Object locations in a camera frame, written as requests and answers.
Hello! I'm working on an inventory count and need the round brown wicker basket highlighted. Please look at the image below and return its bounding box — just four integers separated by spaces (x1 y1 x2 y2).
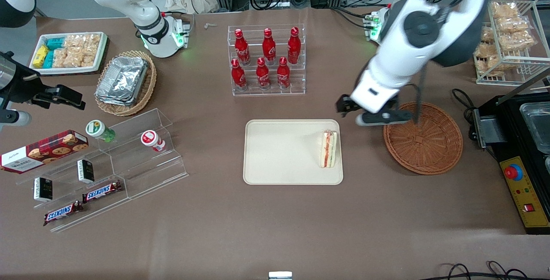
383 102 464 175

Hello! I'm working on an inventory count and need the clear acrylic bottle rack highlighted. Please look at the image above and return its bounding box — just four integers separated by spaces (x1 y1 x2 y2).
227 24 306 97

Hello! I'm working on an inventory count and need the triangle sandwich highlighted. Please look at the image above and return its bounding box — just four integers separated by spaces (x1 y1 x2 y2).
319 130 338 169

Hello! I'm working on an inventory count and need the yellow snack packet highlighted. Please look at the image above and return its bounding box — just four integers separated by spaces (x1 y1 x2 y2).
32 45 48 68

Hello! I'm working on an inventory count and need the black floor cable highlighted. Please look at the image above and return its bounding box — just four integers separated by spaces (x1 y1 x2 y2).
430 261 529 280

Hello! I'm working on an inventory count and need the red cola bottle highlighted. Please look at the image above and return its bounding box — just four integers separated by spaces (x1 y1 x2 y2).
231 58 248 91
234 29 251 66
277 56 291 89
287 27 301 64
256 57 271 90
262 27 277 65

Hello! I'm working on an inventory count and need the black power cable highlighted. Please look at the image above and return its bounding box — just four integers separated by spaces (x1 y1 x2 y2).
451 88 478 119

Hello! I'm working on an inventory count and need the red capped small bottle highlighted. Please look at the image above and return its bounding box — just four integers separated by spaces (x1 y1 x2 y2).
141 130 166 152

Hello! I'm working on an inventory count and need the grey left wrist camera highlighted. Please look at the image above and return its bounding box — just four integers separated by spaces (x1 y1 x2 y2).
356 112 414 127

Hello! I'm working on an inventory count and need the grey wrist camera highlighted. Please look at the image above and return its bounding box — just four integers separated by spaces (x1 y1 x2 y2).
0 110 32 129
356 112 414 127

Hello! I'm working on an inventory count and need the grey metal plate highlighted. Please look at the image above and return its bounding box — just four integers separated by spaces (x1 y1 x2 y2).
475 117 508 149

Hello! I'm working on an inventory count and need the grey connector box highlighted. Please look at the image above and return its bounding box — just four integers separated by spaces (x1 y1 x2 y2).
172 17 192 49
364 12 383 42

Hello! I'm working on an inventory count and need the green capped small bottle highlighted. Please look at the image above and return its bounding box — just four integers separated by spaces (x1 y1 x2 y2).
85 119 116 143

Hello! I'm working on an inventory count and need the small black box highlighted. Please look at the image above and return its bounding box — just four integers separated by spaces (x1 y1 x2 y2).
34 177 53 203
77 159 95 184

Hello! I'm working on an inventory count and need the snickers chocolate bar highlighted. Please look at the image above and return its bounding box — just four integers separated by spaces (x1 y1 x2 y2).
82 180 123 204
43 200 84 227

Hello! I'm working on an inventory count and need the clear acrylic step shelf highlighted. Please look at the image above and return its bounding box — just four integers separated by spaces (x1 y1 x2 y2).
16 108 189 233

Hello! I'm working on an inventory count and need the light oval wicker basket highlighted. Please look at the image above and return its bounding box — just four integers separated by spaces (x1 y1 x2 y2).
95 50 157 116

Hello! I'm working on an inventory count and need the aluminium foil tray stack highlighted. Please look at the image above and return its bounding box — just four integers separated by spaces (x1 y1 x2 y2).
95 56 149 107

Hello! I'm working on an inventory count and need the metal pan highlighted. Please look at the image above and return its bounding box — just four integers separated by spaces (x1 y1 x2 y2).
519 102 550 156

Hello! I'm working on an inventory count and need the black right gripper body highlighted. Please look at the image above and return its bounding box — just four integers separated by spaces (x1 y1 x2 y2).
0 52 43 109

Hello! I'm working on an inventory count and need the black countertop machine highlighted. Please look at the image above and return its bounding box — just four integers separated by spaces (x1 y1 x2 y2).
471 93 550 234

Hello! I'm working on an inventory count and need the red tartan cookie box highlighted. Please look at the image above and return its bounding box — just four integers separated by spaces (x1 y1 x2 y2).
0 130 89 174

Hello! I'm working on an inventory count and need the white snack tray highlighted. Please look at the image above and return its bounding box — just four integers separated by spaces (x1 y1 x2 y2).
29 32 108 75

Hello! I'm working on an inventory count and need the beige rectangular tray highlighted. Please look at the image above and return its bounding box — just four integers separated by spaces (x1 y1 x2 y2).
243 119 344 186

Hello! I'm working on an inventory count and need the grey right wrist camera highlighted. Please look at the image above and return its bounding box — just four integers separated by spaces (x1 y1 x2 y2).
0 110 32 129

